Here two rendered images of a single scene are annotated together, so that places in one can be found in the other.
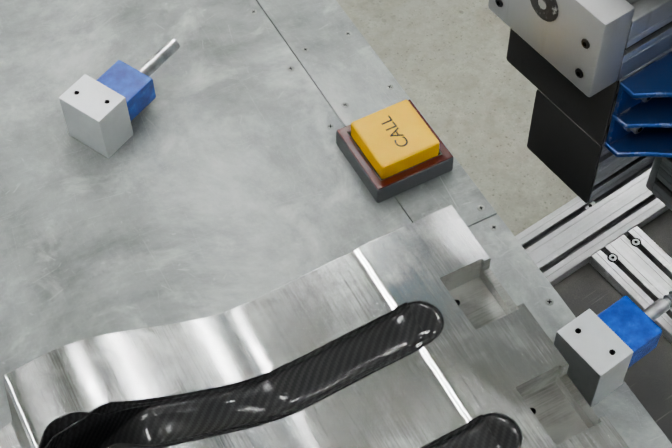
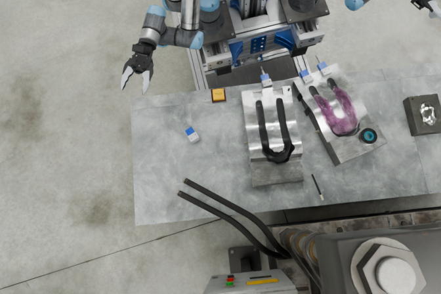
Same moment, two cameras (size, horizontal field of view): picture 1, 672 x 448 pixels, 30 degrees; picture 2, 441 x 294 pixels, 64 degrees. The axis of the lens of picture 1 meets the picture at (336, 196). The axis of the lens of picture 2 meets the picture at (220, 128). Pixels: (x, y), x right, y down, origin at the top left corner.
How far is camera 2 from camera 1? 1.14 m
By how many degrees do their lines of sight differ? 31
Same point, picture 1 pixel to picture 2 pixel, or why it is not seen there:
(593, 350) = (268, 83)
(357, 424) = (270, 117)
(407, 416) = (272, 110)
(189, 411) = (262, 137)
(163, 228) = (217, 134)
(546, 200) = (178, 76)
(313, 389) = (262, 121)
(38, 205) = (205, 152)
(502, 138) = (159, 77)
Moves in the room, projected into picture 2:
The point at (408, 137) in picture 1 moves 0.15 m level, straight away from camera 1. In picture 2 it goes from (220, 92) to (195, 81)
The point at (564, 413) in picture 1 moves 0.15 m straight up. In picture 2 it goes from (276, 91) to (279, 81)
